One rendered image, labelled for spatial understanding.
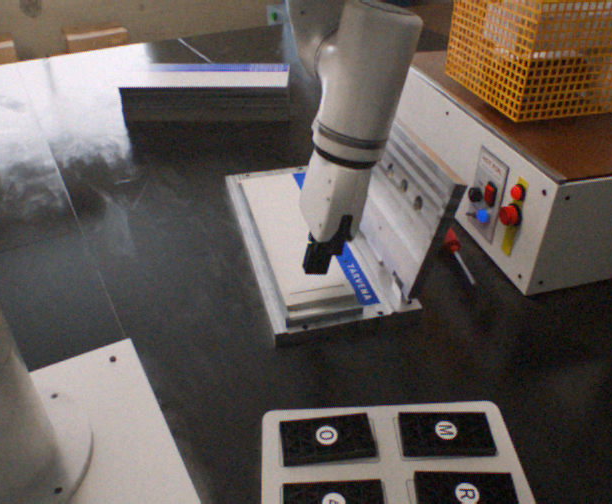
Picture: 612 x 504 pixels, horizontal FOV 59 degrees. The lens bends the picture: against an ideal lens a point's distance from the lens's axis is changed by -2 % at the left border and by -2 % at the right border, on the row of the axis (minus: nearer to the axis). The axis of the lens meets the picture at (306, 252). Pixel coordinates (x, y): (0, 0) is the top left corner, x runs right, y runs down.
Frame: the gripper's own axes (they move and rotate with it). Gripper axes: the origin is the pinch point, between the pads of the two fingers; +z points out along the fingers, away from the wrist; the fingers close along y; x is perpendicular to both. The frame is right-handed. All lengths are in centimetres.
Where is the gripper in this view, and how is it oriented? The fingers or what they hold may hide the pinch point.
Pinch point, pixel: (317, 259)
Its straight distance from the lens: 72.6
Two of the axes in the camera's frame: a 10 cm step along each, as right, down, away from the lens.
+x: 9.4, 0.3, 3.3
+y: 2.6, 5.6, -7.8
